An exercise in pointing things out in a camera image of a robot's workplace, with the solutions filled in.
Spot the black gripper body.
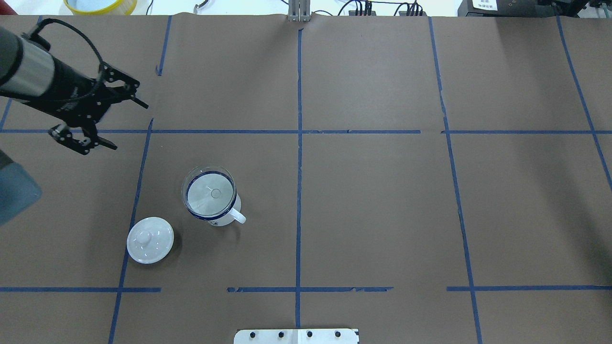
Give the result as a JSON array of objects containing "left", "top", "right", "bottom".
[{"left": 45, "top": 60, "right": 125, "bottom": 137}]

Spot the clear glass funnel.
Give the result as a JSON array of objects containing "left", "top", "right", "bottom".
[{"left": 181, "top": 165, "right": 238, "bottom": 221}]

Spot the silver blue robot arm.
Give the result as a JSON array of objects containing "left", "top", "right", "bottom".
[{"left": 1, "top": 19, "right": 149, "bottom": 155}]

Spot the yellow tape roll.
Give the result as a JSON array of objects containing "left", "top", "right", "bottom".
[{"left": 63, "top": 0, "right": 138, "bottom": 16}]

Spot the white ceramic lid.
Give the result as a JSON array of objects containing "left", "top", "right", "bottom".
[{"left": 126, "top": 217, "right": 175, "bottom": 264}]

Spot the white enamel mug blue rim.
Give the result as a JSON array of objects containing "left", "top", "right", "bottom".
[{"left": 182, "top": 167, "right": 247, "bottom": 227}]

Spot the black box with label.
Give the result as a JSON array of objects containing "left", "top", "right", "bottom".
[{"left": 457, "top": 0, "right": 539, "bottom": 18}]

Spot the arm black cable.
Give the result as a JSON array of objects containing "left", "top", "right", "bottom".
[{"left": 20, "top": 18, "right": 108, "bottom": 72}]

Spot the aluminium frame post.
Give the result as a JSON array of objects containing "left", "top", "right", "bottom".
[{"left": 285, "top": 0, "right": 312, "bottom": 22}]

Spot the white pedestal column with base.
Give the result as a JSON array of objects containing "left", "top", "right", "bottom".
[{"left": 233, "top": 328, "right": 360, "bottom": 344}]

